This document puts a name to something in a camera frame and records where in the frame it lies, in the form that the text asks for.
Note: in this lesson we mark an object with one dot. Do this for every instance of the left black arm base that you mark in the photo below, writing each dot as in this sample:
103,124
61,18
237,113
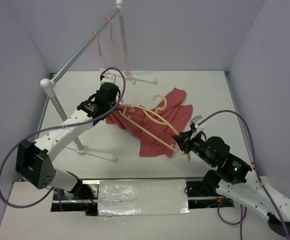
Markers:
86,202

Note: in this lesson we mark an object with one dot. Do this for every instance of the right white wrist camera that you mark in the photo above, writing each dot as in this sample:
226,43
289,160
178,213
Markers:
196,125

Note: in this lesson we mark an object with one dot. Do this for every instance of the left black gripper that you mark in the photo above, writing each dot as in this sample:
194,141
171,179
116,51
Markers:
114,103

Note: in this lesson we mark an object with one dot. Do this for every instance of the silver foil tape panel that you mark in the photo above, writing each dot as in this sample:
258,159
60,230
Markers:
142,198

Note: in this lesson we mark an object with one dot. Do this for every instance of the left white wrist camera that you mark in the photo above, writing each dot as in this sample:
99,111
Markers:
108,78

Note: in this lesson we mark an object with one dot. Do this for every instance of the white garment rack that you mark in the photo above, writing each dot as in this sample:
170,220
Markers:
49,84

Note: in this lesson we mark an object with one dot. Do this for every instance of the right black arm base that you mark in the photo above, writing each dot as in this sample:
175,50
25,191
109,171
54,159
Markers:
197,188

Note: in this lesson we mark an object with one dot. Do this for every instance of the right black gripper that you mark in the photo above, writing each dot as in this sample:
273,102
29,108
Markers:
182,139

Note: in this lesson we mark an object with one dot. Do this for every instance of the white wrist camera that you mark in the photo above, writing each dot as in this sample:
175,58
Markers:
196,125
108,78

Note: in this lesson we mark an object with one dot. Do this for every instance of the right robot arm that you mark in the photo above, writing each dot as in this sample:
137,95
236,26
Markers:
233,178

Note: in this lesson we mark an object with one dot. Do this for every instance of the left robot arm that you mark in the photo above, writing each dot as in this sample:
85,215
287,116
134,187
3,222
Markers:
34,159

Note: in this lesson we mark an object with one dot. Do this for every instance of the pink wire hanger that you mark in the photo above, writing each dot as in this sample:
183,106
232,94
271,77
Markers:
99,50
128,75

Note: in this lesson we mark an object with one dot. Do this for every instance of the pink wire hanger far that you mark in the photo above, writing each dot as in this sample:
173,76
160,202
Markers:
128,75

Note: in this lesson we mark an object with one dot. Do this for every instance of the red t shirt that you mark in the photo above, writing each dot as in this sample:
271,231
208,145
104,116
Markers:
177,113

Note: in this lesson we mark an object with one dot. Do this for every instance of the pink wire hanger near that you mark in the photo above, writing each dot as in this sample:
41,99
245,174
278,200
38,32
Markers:
99,50

